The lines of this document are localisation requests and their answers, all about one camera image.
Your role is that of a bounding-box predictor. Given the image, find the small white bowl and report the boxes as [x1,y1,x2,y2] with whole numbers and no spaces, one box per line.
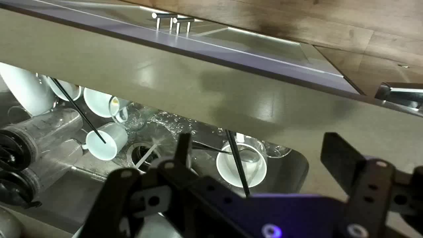
[42,74,83,103]

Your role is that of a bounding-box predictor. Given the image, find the white mug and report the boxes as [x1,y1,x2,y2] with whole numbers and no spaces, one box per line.
[80,121,129,162]

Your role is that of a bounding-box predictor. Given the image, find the clear drinking glass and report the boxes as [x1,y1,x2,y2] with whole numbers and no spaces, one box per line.
[109,95,148,132]

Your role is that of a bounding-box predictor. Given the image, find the purple sink cabinet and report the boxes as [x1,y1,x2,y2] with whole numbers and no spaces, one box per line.
[0,0,362,96]

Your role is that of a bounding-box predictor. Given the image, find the glass jar with black lid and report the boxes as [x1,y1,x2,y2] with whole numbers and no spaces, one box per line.
[0,140,85,209]
[0,108,84,170]

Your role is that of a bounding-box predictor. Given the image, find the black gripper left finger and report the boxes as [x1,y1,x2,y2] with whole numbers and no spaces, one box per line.
[77,130,248,238]

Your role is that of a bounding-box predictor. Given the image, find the black chopstick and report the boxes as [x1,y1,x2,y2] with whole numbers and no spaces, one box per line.
[48,75,108,145]
[224,128,251,198]

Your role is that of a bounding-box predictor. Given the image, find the large white dish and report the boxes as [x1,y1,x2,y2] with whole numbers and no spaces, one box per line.
[0,60,55,116]

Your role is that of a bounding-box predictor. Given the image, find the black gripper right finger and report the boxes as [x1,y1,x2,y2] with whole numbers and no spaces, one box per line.
[319,130,423,238]

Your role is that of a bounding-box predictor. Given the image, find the chrome cabinet door handle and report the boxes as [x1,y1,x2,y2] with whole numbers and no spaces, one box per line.
[174,14,195,37]
[150,10,175,34]

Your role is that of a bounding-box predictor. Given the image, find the stainless steel sink basin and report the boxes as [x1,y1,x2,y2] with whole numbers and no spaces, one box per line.
[0,60,310,223]

